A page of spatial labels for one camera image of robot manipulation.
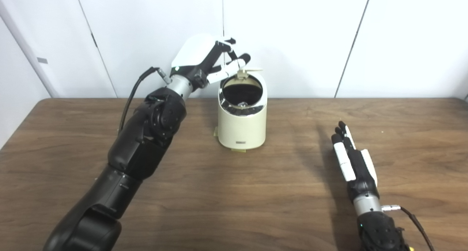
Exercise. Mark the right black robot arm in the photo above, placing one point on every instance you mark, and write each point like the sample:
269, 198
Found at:
380, 231

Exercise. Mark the small gray wall label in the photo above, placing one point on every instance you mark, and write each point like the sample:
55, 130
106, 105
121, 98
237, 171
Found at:
42, 60

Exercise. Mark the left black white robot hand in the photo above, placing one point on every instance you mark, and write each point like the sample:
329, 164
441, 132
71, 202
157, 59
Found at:
193, 55

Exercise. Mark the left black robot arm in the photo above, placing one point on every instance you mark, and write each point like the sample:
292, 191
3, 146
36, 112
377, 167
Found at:
139, 148

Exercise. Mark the cream-colored round bin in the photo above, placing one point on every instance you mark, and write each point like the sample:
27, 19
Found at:
242, 130

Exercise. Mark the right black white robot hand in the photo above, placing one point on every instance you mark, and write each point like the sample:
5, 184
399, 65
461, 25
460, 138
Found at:
360, 170

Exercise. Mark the cream round bin lid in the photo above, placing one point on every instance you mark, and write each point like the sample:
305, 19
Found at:
252, 71

